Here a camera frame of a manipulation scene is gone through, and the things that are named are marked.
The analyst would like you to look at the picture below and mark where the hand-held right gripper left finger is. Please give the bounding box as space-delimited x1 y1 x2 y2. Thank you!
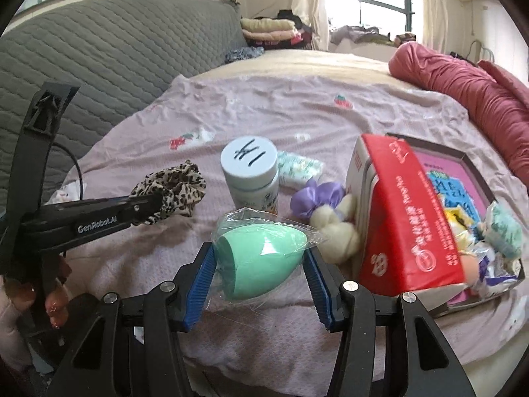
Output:
47 242 218 397

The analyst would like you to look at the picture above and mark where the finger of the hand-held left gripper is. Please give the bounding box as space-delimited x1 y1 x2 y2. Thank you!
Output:
121 192 167 228

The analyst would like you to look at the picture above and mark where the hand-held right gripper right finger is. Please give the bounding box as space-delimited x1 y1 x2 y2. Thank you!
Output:
302 248 476 397

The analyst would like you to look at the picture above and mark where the leopard print scrunchie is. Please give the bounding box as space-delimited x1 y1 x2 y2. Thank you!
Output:
130 159 208 226

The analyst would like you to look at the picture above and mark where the green egg sponge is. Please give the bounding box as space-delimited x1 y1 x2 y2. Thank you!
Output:
211 209 325 301

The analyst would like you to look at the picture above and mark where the red cardboard box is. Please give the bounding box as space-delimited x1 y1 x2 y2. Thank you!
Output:
345 132 526 320

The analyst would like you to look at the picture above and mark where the white bottle with blue lid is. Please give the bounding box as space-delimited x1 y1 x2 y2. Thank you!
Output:
220 136 281 216

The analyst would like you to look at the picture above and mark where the yellow wet wipes packet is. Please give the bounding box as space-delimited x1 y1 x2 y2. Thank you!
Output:
443 206 485 282

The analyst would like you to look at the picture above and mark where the white blue printed packet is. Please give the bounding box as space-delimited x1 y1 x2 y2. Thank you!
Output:
467 243 518 299

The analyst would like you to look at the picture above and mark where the green tissue pack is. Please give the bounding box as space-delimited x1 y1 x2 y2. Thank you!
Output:
483 200 524 259

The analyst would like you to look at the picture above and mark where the person's left forearm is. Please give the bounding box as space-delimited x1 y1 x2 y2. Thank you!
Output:
0 277 34 375

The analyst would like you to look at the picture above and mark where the person's left hand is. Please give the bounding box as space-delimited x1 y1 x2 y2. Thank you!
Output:
6 254 73 331

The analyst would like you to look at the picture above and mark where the purple satin scrunchie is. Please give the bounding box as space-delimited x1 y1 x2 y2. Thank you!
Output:
290 179 346 221

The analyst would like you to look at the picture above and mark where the small patterned tissue pack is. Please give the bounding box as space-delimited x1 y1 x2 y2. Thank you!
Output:
276 151 325 189

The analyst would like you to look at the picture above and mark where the grey quilted headboard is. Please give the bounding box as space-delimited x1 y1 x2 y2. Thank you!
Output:
0 0 249 216

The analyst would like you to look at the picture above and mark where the pink box with packets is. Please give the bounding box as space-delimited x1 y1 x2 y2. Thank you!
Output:
413 151 497 307

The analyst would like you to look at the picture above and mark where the pink strawberry print bedsheet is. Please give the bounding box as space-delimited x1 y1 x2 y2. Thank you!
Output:
54 72 529 381

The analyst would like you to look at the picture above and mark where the dark patterned cloth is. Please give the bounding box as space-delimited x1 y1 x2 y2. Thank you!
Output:
224 46 265 66

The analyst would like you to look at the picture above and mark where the folded clothes pile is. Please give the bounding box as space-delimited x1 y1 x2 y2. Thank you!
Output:
239 8 315 49

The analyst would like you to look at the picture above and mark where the yellow blanket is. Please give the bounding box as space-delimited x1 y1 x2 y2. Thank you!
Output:
192 49 415 88

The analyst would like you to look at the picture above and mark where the red quilt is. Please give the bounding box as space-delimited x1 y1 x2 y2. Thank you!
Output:
387 42 529 186

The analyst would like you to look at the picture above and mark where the clothes pile on windowsill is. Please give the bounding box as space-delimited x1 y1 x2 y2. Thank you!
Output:
330 25 415 49

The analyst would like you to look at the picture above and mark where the cream curtain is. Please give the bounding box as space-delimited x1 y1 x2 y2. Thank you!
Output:
413 0 477 52
290 0 331 51

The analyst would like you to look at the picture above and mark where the white metal rack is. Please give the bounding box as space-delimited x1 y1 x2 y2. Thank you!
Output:
470 40 499 66

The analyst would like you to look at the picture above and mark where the black cable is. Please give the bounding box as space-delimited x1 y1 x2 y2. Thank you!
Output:
53 144 86 204

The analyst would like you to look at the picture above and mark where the cream fuzzy hair tie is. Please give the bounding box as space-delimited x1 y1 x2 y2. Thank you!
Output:
310 194 361 266

